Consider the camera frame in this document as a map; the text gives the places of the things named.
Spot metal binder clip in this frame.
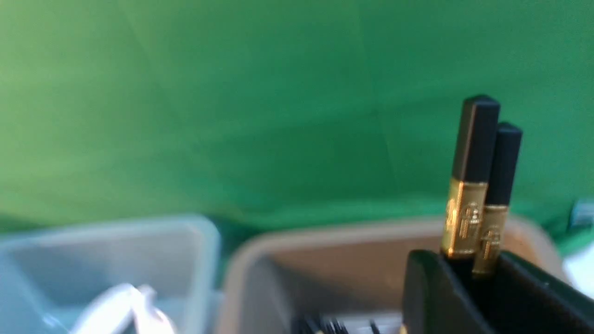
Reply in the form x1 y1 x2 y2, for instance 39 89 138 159
567 199 594 231

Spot green cloth backdrop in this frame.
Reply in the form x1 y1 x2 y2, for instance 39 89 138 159
0 0 594 255

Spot brown plastic bin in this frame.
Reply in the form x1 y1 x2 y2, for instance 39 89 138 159
215 215 569 334

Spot pile of white spoons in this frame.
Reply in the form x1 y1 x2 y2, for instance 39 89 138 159
42 283 179 334

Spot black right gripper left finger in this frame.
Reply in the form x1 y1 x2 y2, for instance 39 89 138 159
403 250 496 334

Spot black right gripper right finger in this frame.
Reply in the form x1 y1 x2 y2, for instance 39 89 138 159
492 251 594 334

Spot teal plastic bin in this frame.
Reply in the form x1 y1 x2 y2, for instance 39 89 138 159
1 214 221 334

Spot pile of black chopsticks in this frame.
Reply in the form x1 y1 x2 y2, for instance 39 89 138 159
289 315 407 334

